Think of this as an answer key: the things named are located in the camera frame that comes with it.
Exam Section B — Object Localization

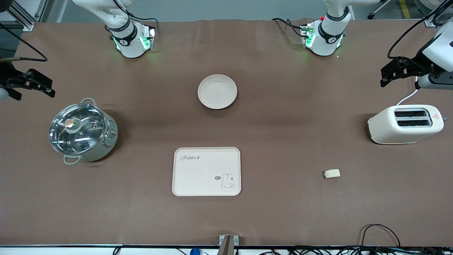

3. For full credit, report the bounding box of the round cream plate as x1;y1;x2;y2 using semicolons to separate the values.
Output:
197;74;238;110

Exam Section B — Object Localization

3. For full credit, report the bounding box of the cream rabbit print tray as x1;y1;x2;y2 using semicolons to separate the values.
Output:
172;147;242;197

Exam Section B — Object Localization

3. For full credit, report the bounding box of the white two-slot toaster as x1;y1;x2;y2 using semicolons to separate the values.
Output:
367;104;447;145

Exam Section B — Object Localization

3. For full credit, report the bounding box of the glass pot lid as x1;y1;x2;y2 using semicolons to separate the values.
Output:
49;103;107;155

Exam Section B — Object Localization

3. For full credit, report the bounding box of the black chair caster wheel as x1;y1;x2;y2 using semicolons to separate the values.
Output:
367;0;392;20

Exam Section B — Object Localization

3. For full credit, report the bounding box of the pale green electric pot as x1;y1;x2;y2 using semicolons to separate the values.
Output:
49;98;119;165

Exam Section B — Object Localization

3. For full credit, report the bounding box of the brown table cover mat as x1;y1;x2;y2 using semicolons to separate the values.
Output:
0;18;453;247

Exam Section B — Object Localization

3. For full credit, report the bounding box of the white toaster power cable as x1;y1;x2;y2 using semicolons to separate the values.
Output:
395;88;420;106

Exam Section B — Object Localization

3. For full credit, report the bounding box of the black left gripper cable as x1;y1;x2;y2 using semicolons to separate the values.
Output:
387;0;453;60

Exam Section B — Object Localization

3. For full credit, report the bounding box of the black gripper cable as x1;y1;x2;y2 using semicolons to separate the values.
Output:
387;0;453;60
0;23;48;63

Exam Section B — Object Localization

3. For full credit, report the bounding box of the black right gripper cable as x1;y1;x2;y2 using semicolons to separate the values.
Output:
0;23;48;63

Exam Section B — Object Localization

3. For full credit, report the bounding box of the aluminium frame profile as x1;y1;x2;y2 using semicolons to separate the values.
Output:
424;0;453;28
0;0;48;32

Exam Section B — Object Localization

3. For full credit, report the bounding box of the black left arm base cable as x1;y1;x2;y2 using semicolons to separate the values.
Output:
271;17;305;38

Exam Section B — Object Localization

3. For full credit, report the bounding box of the black arm base cable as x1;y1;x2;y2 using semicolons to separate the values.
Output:
113;0;159;29
271;17;305;38

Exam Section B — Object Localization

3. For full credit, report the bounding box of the black right arm base cable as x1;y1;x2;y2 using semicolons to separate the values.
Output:
113;0;159;29

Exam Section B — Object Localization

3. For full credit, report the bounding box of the black looped cable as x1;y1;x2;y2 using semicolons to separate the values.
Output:
359;223;402;248

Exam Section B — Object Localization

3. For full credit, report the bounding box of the black cable bundle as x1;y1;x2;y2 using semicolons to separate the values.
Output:
260;246;453;255

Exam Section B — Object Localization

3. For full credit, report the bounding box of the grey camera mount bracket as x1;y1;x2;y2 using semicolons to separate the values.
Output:
218;234;240;255

